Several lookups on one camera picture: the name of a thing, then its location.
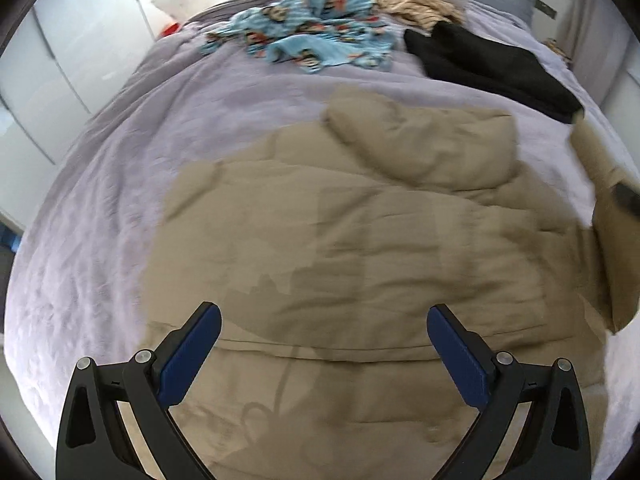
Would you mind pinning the white wardrobe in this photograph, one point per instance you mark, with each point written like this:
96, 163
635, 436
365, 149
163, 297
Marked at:
60, 60

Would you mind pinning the beige striped cloth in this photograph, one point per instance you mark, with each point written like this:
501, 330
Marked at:
410, 5

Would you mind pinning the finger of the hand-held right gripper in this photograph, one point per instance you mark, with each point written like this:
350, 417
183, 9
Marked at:
627, 194

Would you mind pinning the beige padded jacket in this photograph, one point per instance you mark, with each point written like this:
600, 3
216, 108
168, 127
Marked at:
350, 240

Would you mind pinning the light curtain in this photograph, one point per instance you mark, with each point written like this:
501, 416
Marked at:
595, 25

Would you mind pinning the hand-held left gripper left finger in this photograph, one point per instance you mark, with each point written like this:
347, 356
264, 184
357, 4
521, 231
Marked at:
192, 350

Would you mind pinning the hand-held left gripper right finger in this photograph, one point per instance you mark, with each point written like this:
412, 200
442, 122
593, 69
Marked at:
457, 355

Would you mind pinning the blue cartoon print cloth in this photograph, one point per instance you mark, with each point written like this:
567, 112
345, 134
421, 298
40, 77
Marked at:
310, 25

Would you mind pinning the brown woven thing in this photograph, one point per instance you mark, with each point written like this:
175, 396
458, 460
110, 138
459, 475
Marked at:
556, 47

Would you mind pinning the red thing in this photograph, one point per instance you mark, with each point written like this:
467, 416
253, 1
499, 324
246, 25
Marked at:
170, 30

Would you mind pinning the black garment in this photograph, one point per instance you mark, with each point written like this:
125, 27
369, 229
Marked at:
480, 65

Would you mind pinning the lavender plush blanket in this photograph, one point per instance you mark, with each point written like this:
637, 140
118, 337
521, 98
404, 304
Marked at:
100, 210

